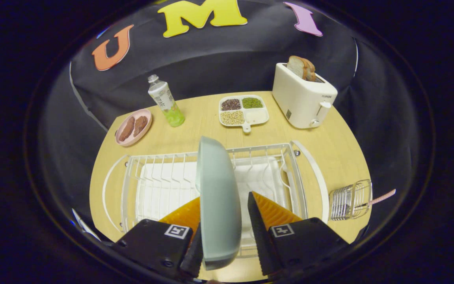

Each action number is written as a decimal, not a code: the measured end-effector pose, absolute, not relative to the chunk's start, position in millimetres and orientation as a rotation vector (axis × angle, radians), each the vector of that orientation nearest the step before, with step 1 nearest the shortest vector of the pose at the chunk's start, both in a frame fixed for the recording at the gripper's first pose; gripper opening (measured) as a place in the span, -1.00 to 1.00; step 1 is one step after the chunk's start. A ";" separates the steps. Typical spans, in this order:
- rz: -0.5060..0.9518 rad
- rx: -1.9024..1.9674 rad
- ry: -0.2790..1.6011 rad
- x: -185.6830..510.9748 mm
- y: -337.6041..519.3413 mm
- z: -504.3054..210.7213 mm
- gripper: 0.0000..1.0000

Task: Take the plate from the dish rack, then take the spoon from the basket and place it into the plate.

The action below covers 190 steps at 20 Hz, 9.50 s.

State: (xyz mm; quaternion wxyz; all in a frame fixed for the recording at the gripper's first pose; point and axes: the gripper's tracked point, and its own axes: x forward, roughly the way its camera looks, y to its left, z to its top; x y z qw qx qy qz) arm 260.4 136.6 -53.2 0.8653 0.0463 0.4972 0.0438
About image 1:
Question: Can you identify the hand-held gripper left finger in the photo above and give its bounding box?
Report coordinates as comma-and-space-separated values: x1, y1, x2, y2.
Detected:
113, 196, 204, 278

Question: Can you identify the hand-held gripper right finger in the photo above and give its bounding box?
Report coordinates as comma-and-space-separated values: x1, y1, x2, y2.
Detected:
247, 191, 350, 277

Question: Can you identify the light green plate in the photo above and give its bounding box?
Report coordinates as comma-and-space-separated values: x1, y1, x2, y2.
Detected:
195, 136, 242, 271

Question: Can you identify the white wire dish rack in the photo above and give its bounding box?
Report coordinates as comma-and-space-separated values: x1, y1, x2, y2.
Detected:
102, 140, 330, 259

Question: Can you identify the metal wire basket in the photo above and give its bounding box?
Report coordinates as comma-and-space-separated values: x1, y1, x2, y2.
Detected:
329, 179, 373, 220

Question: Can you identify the spoon with pink checked handle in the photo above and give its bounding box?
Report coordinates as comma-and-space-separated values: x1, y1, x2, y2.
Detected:
365, 189, 396, 206

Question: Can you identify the pink plate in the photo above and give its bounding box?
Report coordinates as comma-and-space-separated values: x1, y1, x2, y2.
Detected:
115, 109, 153, 147

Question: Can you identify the white ribbed drip tray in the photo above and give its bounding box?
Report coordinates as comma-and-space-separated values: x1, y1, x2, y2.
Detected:
136, 157, 290, 247

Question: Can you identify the white divided tray with beans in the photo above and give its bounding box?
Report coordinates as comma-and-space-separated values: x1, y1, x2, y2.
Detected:
218, 95, 270, 134

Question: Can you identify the brown meat patty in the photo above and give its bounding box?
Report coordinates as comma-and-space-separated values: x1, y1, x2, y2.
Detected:
134, 116, 149, 137
119, 116, 136, 142

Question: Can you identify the white toaster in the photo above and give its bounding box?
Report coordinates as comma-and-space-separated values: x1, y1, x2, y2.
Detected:
272, 62, 338, 129

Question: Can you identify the green drink bottle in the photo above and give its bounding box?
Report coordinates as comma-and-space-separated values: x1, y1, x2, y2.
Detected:
147, 74, 186, 127

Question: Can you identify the sliced brown bread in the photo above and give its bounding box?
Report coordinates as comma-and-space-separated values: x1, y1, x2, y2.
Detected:
286, 55, 317, 82

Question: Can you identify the black backdrop cloth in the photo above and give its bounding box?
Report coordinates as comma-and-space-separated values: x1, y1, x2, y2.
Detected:
38, 0, 421, 237

